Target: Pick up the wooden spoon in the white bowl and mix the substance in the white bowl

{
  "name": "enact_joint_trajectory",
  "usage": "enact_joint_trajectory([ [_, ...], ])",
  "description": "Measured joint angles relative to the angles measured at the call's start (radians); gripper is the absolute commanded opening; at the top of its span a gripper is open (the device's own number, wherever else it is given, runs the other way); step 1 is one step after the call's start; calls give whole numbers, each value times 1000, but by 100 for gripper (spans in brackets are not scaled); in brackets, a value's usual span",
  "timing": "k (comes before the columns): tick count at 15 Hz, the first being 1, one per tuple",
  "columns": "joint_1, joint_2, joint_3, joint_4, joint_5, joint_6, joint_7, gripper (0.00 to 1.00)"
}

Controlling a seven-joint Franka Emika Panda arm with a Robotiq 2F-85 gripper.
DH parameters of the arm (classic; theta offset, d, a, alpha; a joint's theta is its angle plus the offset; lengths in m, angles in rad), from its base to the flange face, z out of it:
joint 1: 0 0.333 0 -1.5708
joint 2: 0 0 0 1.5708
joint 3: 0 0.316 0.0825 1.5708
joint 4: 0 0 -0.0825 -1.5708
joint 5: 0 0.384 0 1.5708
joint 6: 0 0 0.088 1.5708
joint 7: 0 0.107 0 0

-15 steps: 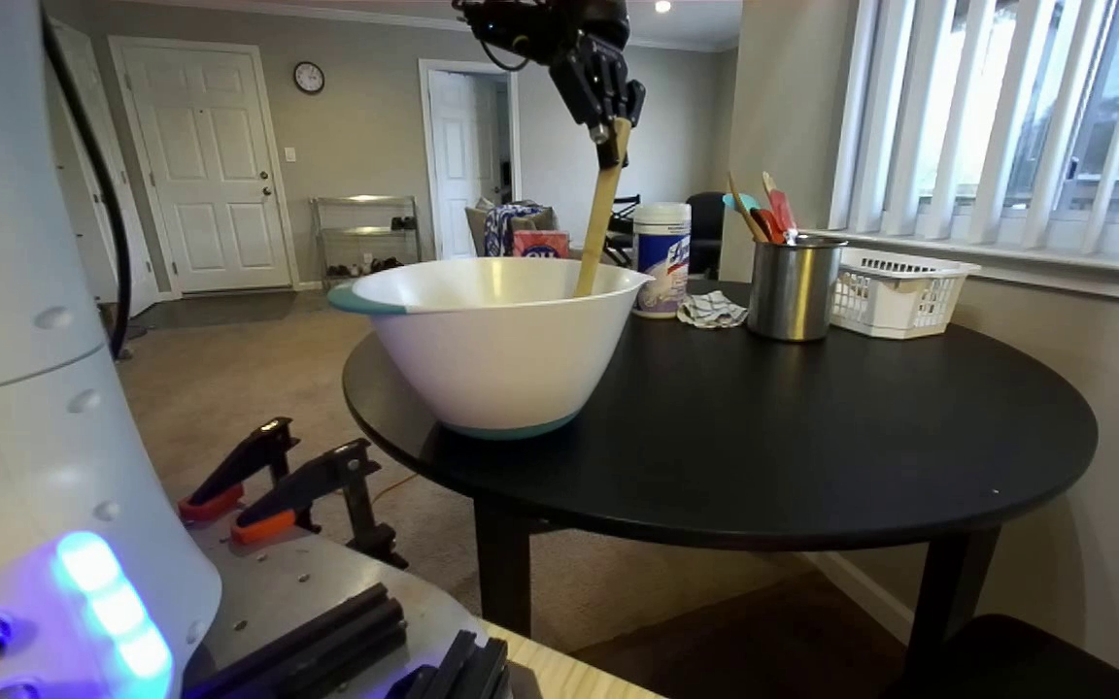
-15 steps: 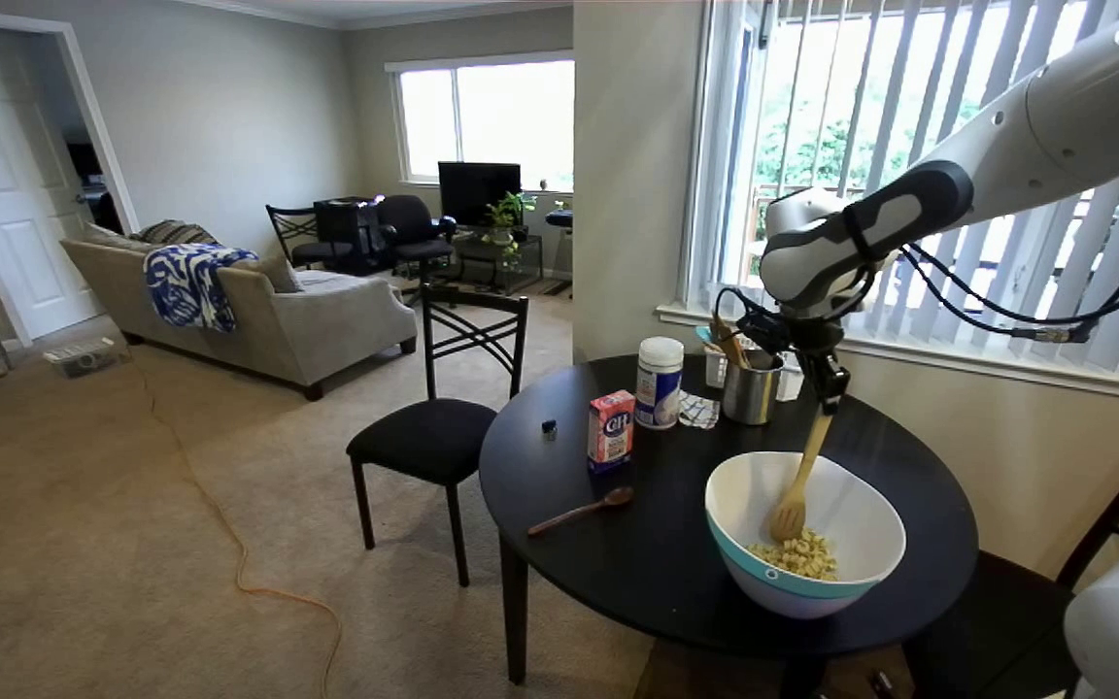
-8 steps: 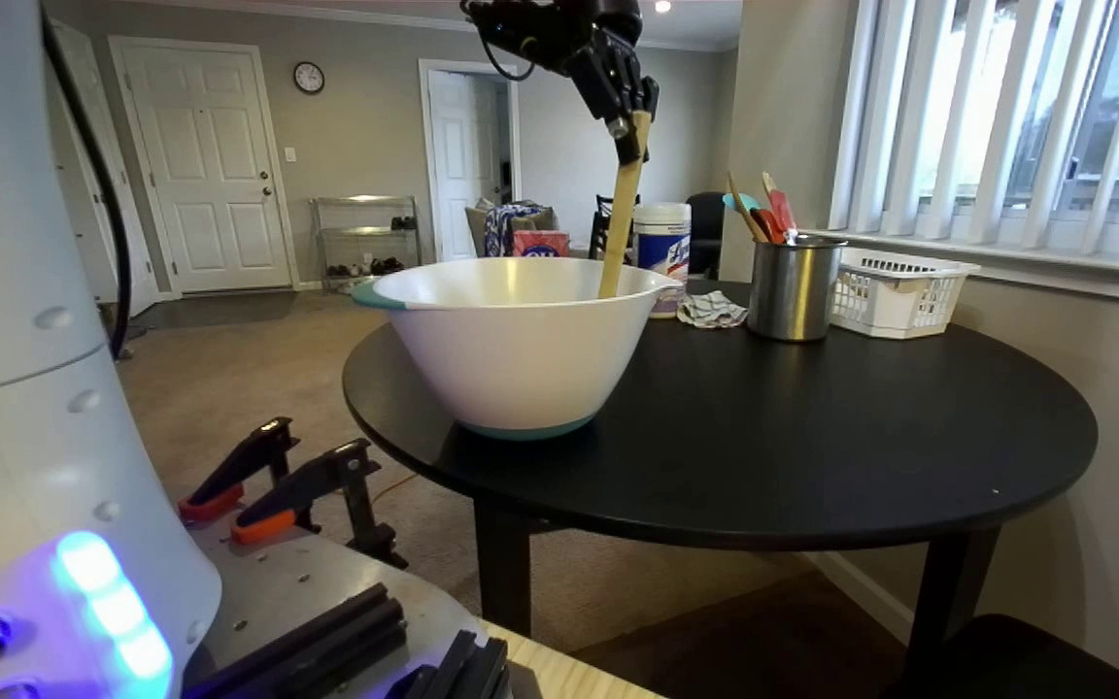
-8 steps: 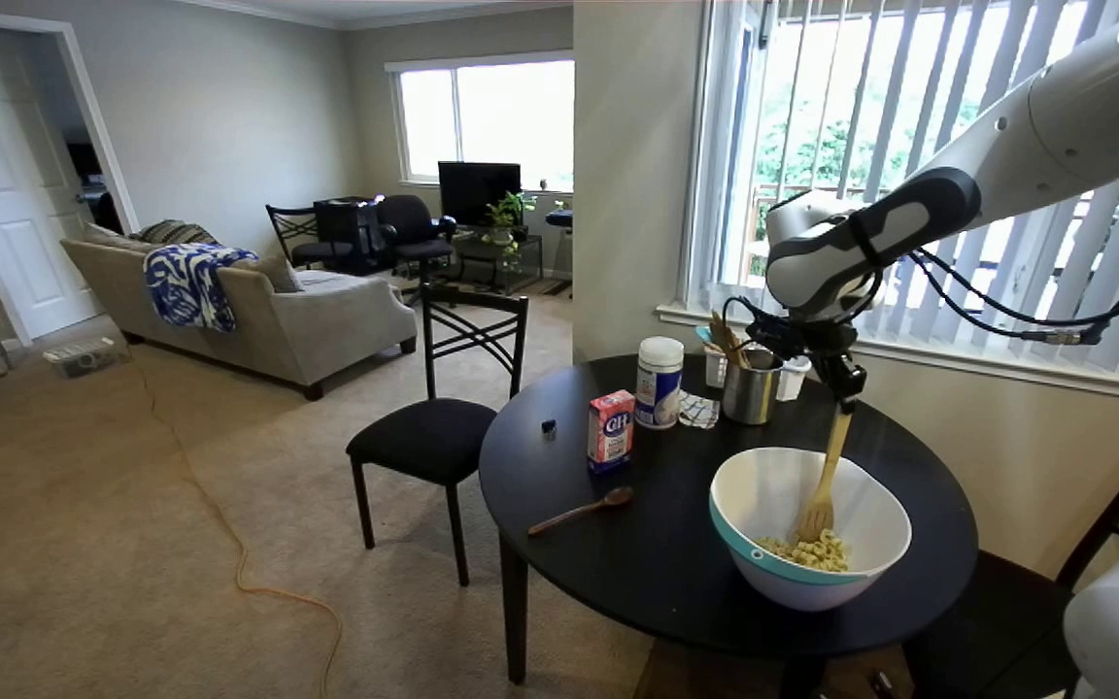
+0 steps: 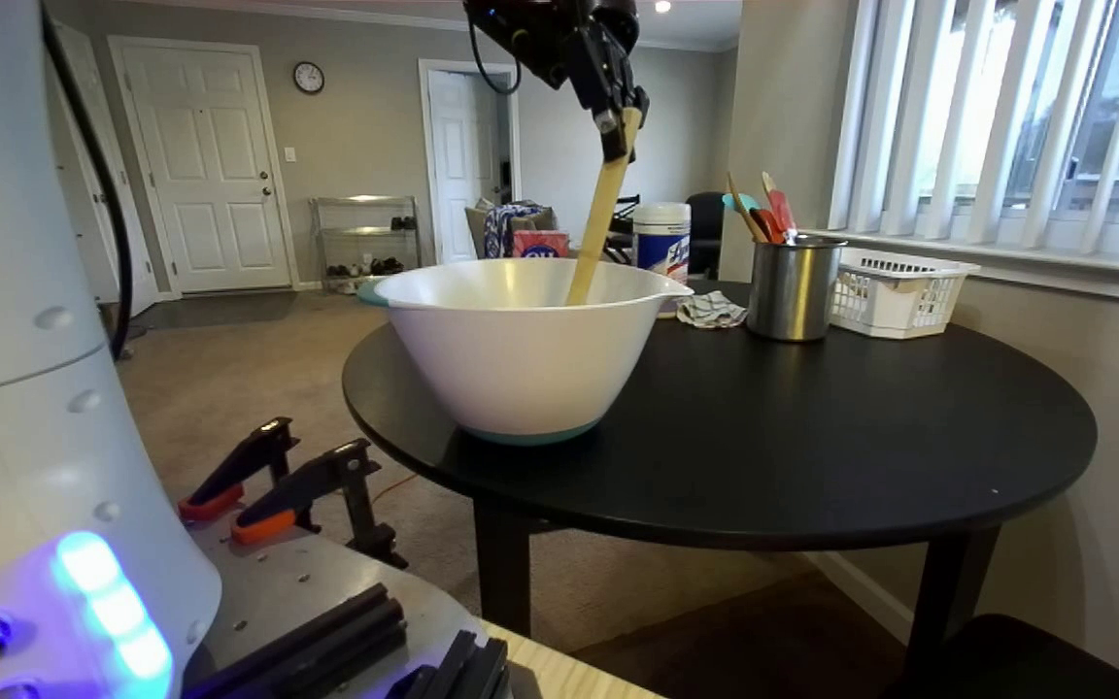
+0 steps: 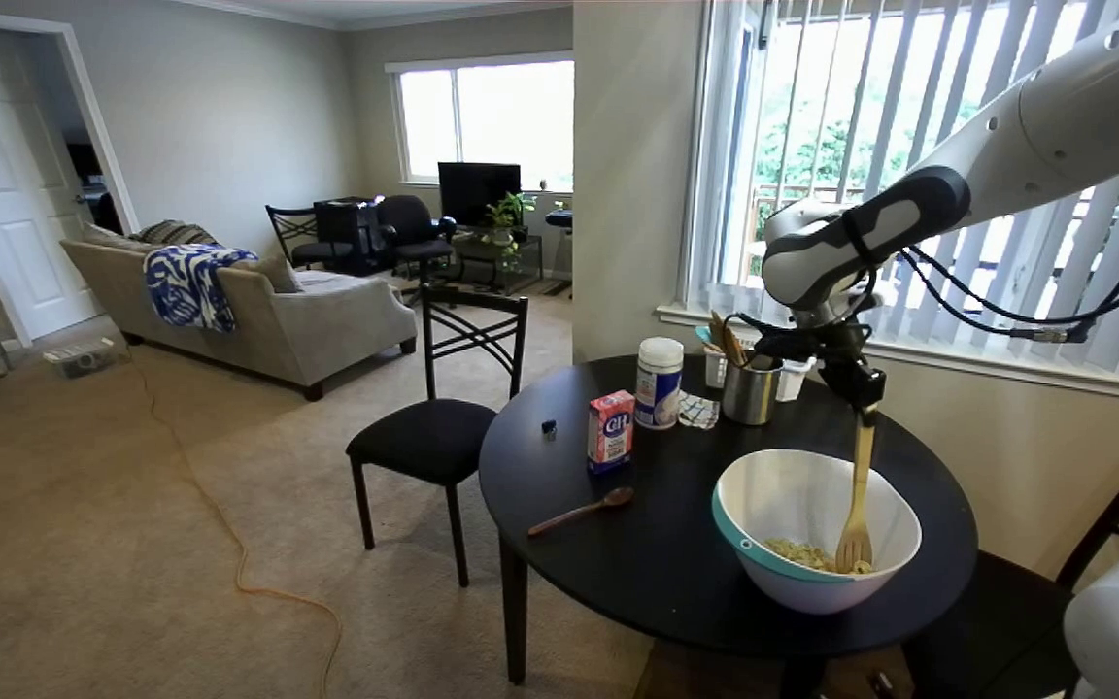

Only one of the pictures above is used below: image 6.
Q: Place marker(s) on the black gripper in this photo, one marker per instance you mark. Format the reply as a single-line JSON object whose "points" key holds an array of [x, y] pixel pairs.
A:
{"points": [[833, 335]]}

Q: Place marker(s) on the light wooden spoon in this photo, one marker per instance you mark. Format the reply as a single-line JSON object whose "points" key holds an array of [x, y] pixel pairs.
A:
{"points": [[862, 489]]}

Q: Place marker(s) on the white mixing bowl teal rim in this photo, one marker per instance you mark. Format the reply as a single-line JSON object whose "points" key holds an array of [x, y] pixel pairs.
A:
{"points": [[818, 587]]}

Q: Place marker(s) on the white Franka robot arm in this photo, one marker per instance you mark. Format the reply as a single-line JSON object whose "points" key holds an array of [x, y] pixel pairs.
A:
{"points": [[1052, 128]]}

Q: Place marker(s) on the dark wooden spoon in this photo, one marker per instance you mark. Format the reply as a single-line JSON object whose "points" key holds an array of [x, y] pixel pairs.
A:
{"points": [[582, 515]]}

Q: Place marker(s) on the steel utensil holder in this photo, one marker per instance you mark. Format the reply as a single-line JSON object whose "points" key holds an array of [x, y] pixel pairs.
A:
{"points": [[752, 392]]}

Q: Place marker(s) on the wooden utensil in holder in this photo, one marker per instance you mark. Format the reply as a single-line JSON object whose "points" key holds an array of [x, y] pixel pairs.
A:
{"points": [[728, 341]]}

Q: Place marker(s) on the crumpled white wipe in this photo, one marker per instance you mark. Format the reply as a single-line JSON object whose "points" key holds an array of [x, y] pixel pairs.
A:
{"points": [[699, 412]]}

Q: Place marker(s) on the yellow macaroni pasta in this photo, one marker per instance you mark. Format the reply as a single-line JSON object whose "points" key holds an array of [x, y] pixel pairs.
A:
{"points": [[806, 556]]}

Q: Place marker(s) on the white wipes canister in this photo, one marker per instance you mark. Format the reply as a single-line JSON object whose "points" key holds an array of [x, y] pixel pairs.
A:
{"points": [[660, 387]]}

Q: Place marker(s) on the black dining chair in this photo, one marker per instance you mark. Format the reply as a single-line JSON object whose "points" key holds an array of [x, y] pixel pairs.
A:
{"points": [[990, 634]]}

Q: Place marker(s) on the white vertical blinds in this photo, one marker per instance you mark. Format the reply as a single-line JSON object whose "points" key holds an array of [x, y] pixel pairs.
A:
{"points": [[846, 92]]}

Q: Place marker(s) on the black round table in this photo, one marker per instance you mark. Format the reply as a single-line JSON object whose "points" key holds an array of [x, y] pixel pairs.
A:
{"points": [[638, 584]]}

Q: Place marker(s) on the glass side table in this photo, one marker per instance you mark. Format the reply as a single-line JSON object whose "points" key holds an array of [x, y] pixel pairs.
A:
{"points": [[497, 264]]}

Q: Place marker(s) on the green potted plant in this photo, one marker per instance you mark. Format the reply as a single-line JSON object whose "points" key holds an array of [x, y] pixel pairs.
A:
{"points": [[508, 219]]}

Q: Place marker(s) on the black television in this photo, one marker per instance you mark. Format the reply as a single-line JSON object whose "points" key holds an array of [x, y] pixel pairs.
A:
{"points": [[479, 193]]}

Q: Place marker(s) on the black metal cushioned chair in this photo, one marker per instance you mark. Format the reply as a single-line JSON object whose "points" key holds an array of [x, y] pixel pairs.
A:
{"points": [[425, 439]]}

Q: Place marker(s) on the bright room window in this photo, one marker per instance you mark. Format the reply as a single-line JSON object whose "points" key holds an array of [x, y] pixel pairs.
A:
{"points": [[489, 121]]}

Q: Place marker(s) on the dark armchair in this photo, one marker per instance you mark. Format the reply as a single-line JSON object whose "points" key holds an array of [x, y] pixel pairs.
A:
{"points": [[377, 233]]}

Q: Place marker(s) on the beige sofa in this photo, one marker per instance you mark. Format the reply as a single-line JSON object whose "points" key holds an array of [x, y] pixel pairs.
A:
{"points": [[313, 324]]}

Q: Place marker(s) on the black folding chair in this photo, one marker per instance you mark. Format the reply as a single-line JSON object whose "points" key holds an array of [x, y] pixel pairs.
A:
{"points": [[292, 242]]}

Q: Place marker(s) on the blue white patterned blanket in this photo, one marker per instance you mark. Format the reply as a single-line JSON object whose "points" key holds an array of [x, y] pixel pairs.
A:
{"points": [[194, 285]]}

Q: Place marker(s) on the low white box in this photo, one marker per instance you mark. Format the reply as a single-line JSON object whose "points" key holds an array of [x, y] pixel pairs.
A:
{"points": [[78, 355]]}

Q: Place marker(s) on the open white door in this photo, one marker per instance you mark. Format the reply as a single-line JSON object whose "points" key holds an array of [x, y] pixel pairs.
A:
{"points": [[3, 196]]}

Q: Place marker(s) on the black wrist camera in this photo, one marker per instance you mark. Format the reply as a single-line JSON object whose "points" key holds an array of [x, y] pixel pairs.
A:
{"points": [[778, 341]]}

